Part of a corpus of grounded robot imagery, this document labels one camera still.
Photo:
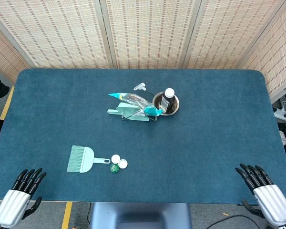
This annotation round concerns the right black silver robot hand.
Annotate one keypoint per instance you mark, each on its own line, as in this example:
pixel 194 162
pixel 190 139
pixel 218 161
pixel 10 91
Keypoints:
pixel 274 202

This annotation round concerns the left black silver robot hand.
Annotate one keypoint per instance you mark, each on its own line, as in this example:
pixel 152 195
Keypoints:
pixel 13 207

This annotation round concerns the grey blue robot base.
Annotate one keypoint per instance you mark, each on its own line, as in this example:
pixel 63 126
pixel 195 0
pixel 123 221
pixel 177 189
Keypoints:
pixel 140 215

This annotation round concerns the green bottle cap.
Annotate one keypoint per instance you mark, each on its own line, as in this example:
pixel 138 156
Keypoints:
pixel 114 168

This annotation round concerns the brown bottle white cap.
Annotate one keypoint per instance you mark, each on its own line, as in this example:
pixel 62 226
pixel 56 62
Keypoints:
pixel 168 100

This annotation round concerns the stainless steel bowl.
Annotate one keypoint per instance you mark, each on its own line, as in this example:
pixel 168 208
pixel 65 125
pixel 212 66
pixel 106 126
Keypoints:
pixel 176 105

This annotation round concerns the woven bamboo screen panel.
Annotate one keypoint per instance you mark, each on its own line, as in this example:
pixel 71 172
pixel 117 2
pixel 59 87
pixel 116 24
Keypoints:
pixel 2 52
pixel 228 33
pixel 57 33
pixel 278 57
pixel 152 33

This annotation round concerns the mint green dustpan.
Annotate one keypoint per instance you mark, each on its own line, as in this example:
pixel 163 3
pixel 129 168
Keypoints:
pixel 126 110

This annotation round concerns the teal wet wipes pack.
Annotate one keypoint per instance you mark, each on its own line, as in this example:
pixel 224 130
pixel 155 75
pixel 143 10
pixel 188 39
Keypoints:
pixel 135 100

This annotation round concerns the white plastic clip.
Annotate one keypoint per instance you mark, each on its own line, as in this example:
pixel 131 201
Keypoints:
pixel 139 86

